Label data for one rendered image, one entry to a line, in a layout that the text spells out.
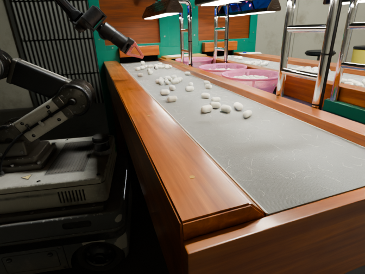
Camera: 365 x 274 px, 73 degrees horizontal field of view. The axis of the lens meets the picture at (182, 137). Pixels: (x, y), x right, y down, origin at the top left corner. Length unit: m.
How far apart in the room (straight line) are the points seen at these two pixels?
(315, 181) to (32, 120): 0.97
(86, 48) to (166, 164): 3.45
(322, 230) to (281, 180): 0.09
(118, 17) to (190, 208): 1.83
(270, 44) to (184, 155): 3.87
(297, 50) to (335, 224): 4.14
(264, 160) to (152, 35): 1.72
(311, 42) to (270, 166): 4.17
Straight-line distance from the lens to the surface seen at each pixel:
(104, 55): 2.03
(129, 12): 2.06
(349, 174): 0.50
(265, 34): 4.20
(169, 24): 2.12
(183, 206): 0.33
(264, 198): 0.39
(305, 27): 0.79
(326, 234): 0.44
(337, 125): 0.65
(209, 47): 2.17
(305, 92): 1.17
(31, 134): 1.14
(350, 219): 0.46
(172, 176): 0.38
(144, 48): 2.00
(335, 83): 1.04
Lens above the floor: 0.97
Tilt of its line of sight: 24 degrees down
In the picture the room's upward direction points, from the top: 2 degrees counter-clockwise
